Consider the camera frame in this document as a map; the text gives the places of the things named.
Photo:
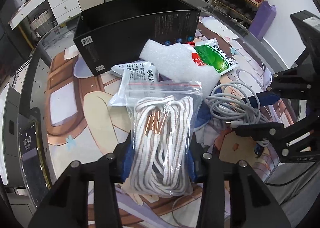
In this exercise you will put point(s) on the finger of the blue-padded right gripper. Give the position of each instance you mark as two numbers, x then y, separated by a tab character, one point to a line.
261	131
265	98

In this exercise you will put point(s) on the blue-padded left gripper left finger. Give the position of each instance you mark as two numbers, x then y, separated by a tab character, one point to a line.
66	203

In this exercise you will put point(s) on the green medicine packet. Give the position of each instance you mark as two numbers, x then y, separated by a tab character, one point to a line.
211	54

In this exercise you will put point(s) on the red and white packet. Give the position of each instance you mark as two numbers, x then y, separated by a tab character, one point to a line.
195	56

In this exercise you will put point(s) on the white foam sheet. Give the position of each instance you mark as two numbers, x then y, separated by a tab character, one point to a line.
176	63

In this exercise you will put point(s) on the bag of white laces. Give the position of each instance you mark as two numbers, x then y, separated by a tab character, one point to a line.
162	118

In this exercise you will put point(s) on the white printed packet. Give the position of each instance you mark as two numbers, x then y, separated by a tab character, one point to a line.
132	72

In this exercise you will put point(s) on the black smartphone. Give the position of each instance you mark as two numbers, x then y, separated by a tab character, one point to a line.
33	159

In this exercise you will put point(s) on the white side cabinet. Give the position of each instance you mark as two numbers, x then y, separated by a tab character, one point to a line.
10	161

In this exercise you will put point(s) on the purple bag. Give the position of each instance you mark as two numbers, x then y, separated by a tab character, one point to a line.
263	19

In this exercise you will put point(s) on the glass coffee table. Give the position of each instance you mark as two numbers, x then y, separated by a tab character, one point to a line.
252	203

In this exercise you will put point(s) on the black cardboard box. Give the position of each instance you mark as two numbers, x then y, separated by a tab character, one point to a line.
115	32

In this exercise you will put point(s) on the woven laundry basket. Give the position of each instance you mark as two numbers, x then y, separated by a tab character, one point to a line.
43	23

